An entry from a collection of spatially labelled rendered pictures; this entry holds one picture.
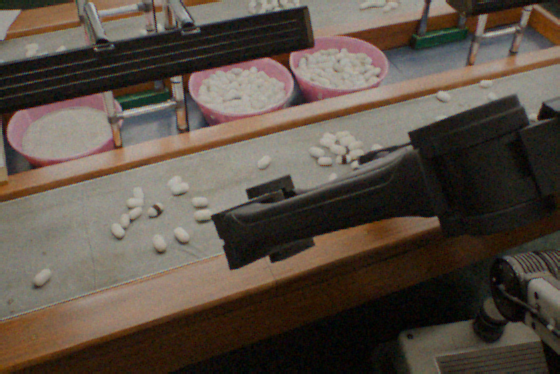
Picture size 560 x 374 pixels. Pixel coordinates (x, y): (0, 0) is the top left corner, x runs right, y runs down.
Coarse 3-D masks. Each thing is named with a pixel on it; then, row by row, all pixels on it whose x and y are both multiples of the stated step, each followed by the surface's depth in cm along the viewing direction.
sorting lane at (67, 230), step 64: (320, 128) 142; (384, 128) 143; (64, 192) 124; (128, 192) 125; (192, 192) 125; (0, 256) 112; (64, 256) 112; (128, 256) 113; (192, 256) 113; (0, 320) 101
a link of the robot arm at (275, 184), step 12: (396, 156) 99; (372, 168) 94; (276, 180) 81; (288, 180) 83; (336, 180) 88; (252, 192) 80; (264, 192) 80; (288, 192) 83; (300, 192) 83; (300, 240) 82; (312, 240) 83; (276, 252) 80; (288, 252) 80; (300, 252) 81
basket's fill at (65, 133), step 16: (48, 112) 145; (64, 112) 145; (80, 112) 146; (96, 112) 146; (32, 128) 141; (48, 128) 140; (64, 128) 140; (80, 128) 140; (96, 128) 141; (32, 144) 137; (48, 144) 136; (64, 144) 136; (80, 144) 137; (96, 144) 137
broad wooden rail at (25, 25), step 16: (96, 0) 181; (112, 0) 181; (128, 0) 181; (160, 0) 181; (192, 0) 183; (208, 0) 185; (224, 0) 187; (32, 16) 173; (48, 16) 173; (64, 16) 173; (112, 16) 176; (128, 16) 178; (16, 32) 167; (32, 32) 169; (48, 32) 171
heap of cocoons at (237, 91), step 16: (208, 80) 155; (224, 80) 155; (240, 80) 155; (256, 80) 155; (272, 80) 156; (208, 96) 150; (224, 96) 150; (240, 96) 151; (256, 96) 151; (272, 96) 152; (240, 112) 147
